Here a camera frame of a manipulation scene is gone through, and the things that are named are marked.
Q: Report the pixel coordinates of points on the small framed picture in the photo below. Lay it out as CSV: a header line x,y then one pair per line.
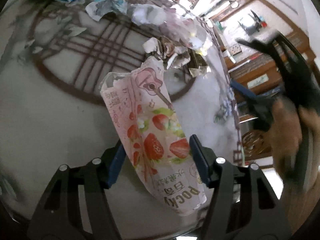
x,y
236,48

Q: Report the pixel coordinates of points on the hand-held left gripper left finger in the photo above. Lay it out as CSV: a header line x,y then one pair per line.
x,y
116,162

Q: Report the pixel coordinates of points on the white crumpled tissue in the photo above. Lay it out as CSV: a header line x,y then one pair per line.
x,y
147,15

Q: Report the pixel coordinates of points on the wall mounted television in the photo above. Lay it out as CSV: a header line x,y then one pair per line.
x,y
250,26

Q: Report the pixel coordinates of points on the carved wooden chair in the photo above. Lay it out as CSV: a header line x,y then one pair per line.
x,y
255,142

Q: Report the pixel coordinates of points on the pink strawberry snack wrapper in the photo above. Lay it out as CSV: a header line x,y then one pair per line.
x,y
155,130

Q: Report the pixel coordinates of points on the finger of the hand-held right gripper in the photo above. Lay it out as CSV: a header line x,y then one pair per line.
x,y
243,90
260,48

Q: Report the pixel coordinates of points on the person's right forearm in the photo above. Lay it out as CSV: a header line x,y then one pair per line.
x,y
300,210

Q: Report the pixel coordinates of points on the green plant scroll picture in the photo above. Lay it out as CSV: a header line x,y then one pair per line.
x,y
258,80

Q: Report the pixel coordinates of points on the blue white wrapper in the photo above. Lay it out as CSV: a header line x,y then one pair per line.
x,y
105,6

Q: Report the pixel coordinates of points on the person's right hand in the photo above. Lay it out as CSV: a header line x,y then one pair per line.
x,y
285,135

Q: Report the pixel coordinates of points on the clear plastic bottle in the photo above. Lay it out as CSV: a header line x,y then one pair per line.
x,y
185,30

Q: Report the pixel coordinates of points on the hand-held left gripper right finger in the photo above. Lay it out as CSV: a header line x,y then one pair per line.
x,y
198,162

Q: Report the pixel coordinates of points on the round wall clock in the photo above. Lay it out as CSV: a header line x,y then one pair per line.
x,y
234,4

